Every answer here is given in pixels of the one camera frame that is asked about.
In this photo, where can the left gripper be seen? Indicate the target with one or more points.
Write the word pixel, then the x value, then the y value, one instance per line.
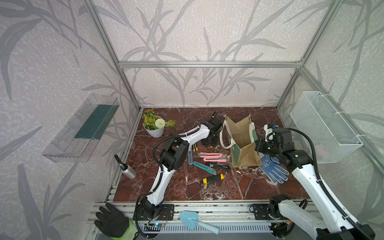
pixel 216 142

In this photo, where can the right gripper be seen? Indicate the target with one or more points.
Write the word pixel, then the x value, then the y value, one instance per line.
pixel 258 146

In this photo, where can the green Christmas tote bag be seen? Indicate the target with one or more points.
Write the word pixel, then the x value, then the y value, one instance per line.
pixel 242 138

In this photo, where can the teal utility knife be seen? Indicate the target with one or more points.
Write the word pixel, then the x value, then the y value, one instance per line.
pixel 205 168

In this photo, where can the black yellow heavy knife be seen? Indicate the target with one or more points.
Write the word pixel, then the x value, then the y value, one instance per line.
pixel 211 179

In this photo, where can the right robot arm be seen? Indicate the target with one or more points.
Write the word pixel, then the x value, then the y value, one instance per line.
pixel 280 158

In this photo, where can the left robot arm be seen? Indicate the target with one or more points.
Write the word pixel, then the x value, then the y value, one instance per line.
pixel 170 154

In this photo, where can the yellow black slim knife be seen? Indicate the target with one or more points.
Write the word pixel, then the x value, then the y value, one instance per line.
pixel 195 148

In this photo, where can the pink utility knife upper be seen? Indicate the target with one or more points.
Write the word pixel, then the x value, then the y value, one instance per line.
pixel 210 155

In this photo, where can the pink utility knife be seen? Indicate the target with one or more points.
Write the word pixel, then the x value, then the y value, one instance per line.
pixel 216 160
pixel 210 155

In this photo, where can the pink utility knife lower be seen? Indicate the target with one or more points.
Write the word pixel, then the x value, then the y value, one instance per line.
pixel 216 160

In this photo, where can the grey slim utility knife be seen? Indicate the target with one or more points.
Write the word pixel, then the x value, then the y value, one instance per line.
pixel 190 157

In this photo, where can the dark grey utility knife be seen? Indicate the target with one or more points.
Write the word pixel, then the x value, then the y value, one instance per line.
pixel 221 167

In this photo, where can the blue dotted work glove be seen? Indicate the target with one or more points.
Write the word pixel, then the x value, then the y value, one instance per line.
pixel 272 169

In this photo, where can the potted artificial flower plant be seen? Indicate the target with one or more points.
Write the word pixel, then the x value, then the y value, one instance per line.
pixel 154 124

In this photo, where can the light blue garden trowel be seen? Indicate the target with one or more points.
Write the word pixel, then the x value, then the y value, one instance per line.
pixel 191 220

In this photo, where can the silver black bottle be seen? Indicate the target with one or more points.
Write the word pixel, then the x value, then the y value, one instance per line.
pixel 126 169

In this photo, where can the black green rubber glove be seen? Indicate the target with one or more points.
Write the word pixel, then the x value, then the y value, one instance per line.
pixel 114 224

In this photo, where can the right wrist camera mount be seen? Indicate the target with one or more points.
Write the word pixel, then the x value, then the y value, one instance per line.
pixel 269 131

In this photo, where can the white wire mesh basket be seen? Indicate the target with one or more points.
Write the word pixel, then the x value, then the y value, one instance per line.
pixel 332 136

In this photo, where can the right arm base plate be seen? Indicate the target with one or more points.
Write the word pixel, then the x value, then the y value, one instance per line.
pixel 267 212

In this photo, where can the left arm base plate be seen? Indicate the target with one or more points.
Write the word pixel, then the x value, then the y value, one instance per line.
pixel 165 212

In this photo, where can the clear plastic wall shelf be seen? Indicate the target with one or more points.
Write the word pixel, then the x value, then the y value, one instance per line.
pixel 78 139

